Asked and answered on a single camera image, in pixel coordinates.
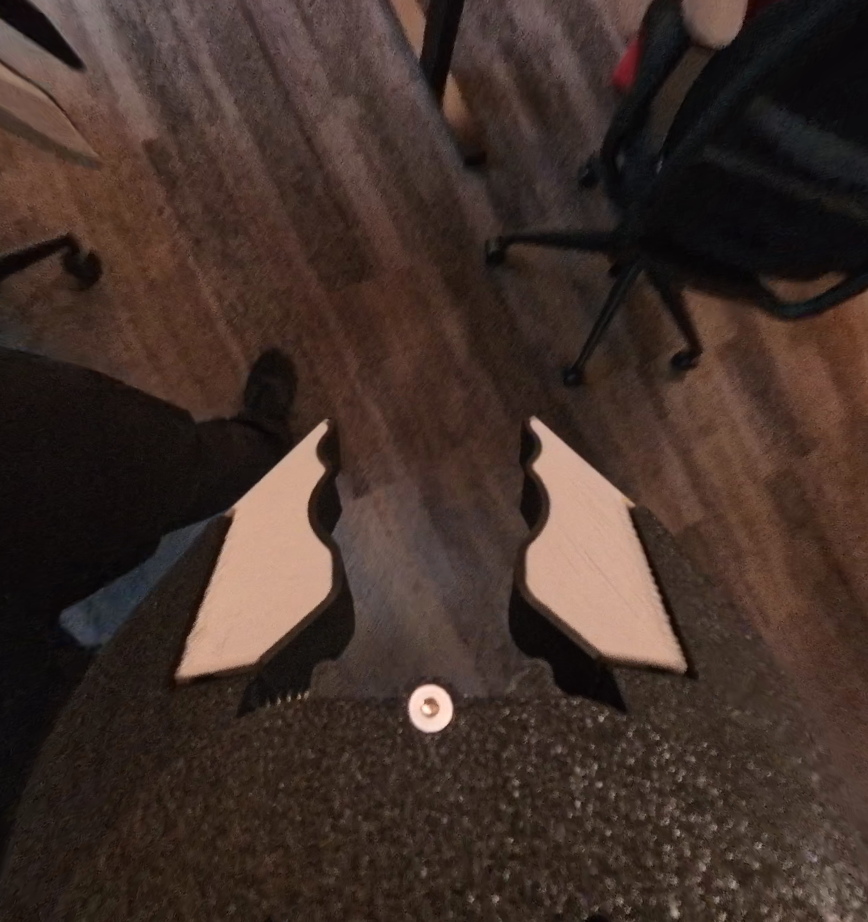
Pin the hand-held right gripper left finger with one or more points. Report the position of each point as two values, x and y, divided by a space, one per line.
261 576

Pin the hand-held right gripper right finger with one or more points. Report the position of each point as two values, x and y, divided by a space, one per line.
599 576

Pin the black left shoe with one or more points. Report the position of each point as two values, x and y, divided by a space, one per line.
269 389

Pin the person's left leg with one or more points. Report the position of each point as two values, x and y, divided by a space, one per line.
81 446

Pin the red object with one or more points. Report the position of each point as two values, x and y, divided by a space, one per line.
632 65

